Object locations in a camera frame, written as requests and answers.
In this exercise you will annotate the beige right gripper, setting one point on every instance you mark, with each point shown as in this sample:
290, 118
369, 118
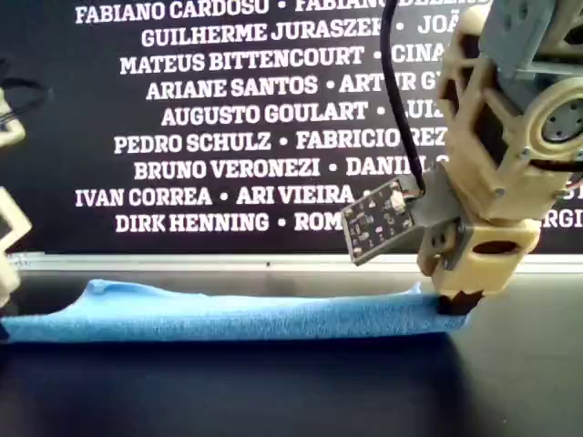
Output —
496, 273

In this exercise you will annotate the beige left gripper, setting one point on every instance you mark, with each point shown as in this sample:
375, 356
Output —
7, 282

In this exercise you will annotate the light blue microfibre cloth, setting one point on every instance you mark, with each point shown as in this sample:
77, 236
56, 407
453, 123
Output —
228, 318

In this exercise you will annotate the beige left robot arm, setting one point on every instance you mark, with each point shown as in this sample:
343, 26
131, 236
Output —
13, 214

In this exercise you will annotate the beige right robot arm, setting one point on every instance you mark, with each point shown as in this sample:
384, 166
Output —
501, 114

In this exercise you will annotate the black banner with white names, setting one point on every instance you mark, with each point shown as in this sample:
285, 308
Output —
45, 159

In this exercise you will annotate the grey right camera bracket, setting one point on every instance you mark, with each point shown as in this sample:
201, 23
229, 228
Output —
437, 205

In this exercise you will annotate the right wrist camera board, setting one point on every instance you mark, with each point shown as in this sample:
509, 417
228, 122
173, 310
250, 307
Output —
378, 223

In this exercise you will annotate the aluminium table frame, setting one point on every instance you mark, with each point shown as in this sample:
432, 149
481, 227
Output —
182, 263

